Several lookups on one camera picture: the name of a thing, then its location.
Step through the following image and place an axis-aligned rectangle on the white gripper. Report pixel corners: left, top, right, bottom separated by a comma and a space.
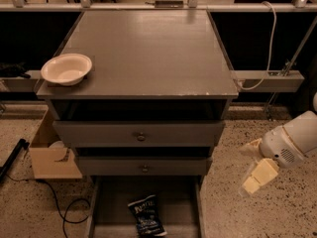
239, 126, 304, 197

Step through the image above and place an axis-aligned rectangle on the blue chip bag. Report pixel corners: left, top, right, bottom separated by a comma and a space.
128, 194, 167, 237

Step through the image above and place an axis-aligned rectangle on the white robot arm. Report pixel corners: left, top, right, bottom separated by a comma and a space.
239, 97, 317, 196

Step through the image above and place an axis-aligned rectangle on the grey middle drawer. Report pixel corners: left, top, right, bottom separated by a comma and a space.
76, 157, 212, 176

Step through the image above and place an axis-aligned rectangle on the grey drawer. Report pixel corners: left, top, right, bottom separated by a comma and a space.
53, 121, 224, 148
76, 157, 212, 176
84, 177, 207, 238

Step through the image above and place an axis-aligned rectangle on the grey bottom drawer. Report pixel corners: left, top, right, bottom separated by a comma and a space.
84, 177, 207, 238

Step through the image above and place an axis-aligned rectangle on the grey wooden drawer cabinet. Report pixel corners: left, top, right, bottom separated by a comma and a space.
35, 9, 240, 183

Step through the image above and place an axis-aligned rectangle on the grey top drawer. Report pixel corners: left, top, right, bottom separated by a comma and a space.
53, 121, 224, 148

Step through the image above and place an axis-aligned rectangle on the open cardboard box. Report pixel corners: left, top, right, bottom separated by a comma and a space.
29, 111, 82, 179

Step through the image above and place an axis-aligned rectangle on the white bowl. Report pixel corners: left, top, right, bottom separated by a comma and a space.
41, 54, 92, 86

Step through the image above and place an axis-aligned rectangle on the black bar on floor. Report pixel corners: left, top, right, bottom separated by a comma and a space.
0, 139, 29, 181

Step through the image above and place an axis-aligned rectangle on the white hanging cable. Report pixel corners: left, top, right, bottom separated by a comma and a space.
236, 1, 277, 91

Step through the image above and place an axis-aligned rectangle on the black object on rail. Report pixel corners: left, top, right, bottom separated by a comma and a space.
0, 62, 31, 78

